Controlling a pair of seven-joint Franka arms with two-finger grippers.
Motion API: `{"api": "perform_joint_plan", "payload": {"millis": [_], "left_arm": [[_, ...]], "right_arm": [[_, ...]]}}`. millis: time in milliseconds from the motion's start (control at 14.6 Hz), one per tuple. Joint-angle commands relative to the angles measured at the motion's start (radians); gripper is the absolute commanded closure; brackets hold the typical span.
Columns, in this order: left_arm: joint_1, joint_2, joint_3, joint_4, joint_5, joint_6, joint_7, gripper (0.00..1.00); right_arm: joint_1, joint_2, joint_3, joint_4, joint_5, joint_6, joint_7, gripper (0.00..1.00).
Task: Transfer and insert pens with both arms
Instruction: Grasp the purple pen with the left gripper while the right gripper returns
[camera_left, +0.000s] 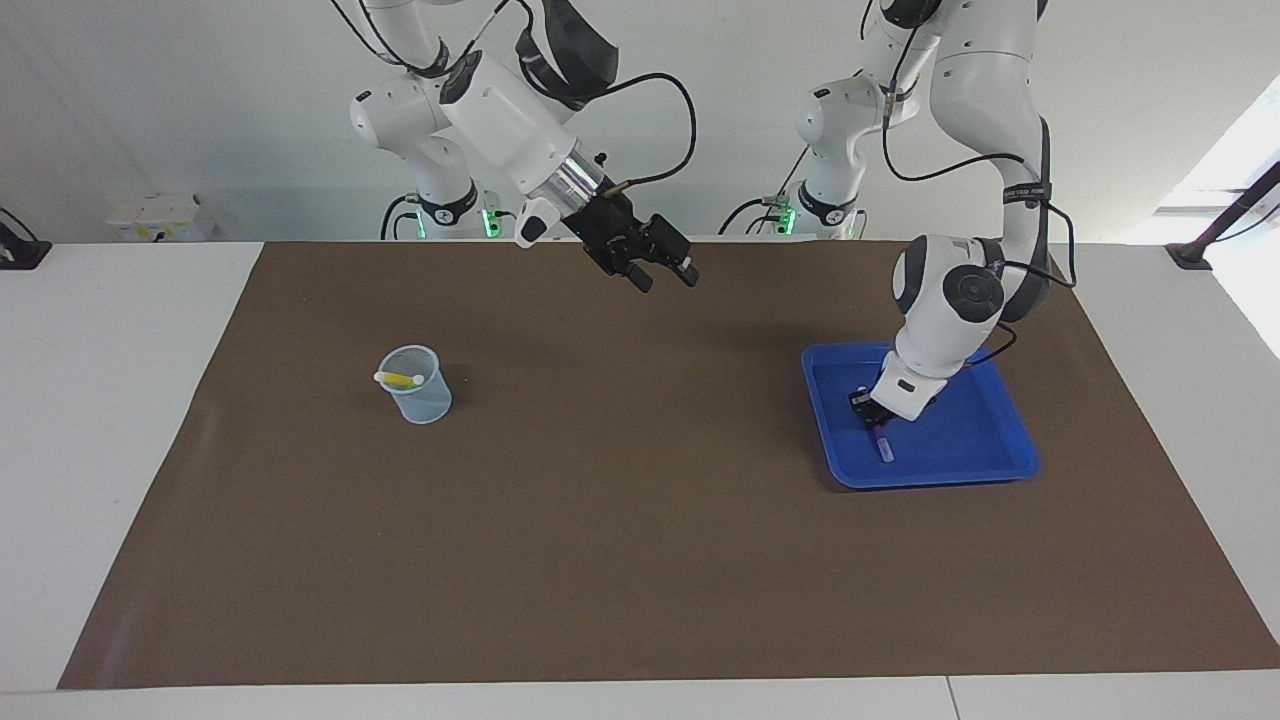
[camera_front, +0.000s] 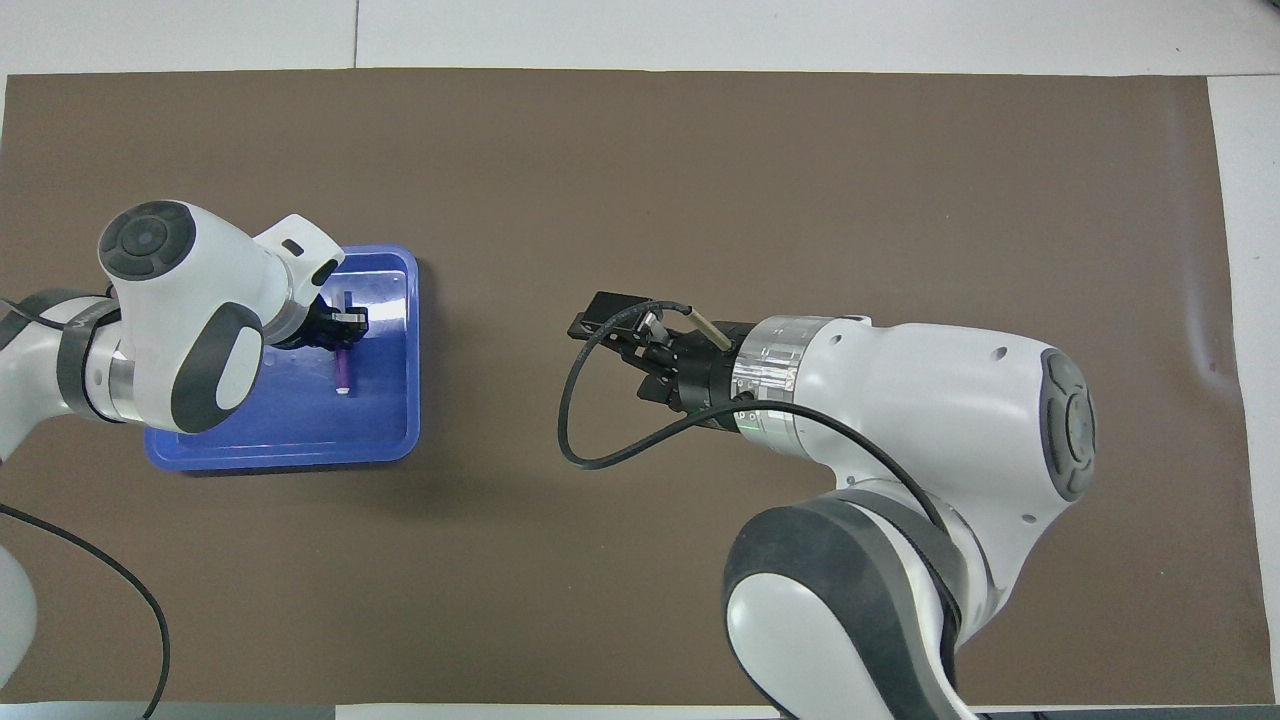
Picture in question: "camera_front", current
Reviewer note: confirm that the blue plastic tray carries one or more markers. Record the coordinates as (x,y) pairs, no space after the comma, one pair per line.
(385,425)

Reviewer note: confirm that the brown table mat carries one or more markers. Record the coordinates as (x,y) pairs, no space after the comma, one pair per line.
(600,580)

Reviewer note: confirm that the purple pen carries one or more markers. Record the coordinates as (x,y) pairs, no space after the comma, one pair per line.
(343,372)

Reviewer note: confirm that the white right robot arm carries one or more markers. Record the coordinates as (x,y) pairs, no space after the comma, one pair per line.
(900,420)

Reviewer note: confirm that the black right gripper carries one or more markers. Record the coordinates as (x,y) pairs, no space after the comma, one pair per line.
(705,365)

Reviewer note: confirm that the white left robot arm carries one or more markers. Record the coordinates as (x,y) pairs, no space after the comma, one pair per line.
(190,290)

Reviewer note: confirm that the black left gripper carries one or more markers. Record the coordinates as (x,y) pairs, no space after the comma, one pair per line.
(315,330)

